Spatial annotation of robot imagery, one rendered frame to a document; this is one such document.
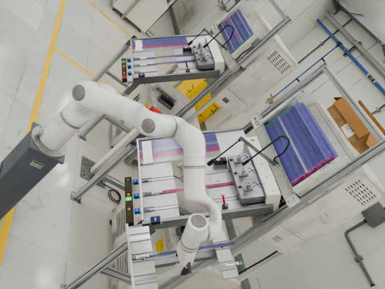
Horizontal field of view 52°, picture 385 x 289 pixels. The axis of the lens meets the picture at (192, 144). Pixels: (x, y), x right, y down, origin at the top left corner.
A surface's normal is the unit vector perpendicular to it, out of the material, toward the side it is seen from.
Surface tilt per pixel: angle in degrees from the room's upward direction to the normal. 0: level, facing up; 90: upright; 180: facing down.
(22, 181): 90
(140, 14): 90
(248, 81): 90
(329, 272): 89
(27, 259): 0
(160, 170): 48
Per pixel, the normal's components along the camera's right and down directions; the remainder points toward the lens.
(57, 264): 0.72, -0.59
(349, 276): -0.69, -0.48
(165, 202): -0.03, -0.75
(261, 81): 0.15, 0.66
